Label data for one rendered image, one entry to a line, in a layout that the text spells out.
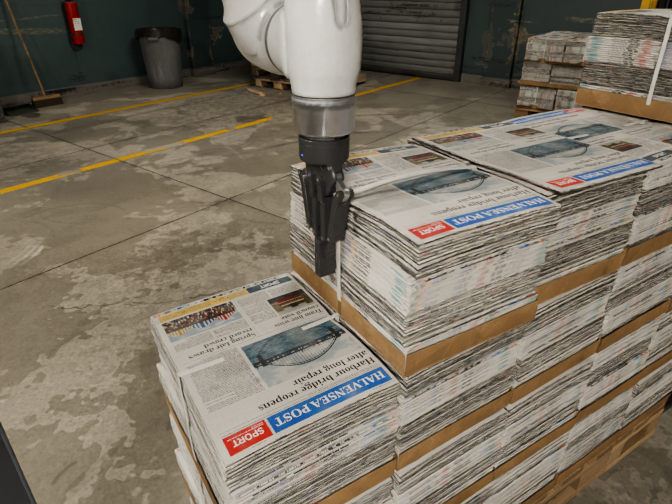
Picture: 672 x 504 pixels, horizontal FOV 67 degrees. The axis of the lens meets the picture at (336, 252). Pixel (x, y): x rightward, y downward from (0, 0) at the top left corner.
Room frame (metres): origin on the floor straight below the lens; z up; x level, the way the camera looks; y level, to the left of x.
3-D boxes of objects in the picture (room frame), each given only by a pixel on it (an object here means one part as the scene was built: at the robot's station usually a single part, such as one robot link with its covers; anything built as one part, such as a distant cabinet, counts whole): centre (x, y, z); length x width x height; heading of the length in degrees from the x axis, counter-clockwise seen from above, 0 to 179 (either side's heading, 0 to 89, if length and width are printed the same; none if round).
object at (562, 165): (0.96, -0.38, 1.06); 0.37 x 0.29 x 0.01; 31
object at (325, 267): (0.73, 0.02, 0.96); 0.03 x 0.01 x 0.07; 123
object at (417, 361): (0.71, -0.18, 0.86); 0.29 x 0.16 x 0.04; 121
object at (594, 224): (0.98, -0.36, 0.95); 0.38 x 0.29 x 0.23; 31
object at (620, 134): (1.13, -0.61, 0.95); 0.38 x 0.29 x 0.23; 32
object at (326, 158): (0.73, 0.02, 1.12); 0.08 x 0.07 x 0.09; 33
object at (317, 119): (0.73, 0.02, 1.19); 0.09 x 0.09 x 0.06
